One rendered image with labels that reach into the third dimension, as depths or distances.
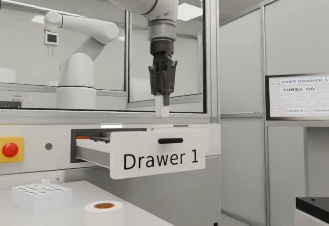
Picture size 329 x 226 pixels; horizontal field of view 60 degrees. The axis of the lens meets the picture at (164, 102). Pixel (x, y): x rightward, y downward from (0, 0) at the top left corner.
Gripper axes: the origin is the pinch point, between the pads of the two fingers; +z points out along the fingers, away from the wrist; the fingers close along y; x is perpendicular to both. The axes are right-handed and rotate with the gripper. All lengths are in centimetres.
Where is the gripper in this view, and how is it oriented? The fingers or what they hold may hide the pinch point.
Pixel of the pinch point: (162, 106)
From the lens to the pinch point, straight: 88.4
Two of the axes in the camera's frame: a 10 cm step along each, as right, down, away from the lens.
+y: -5.6, 0.7, 8.3
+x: -8.3, -0.4, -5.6
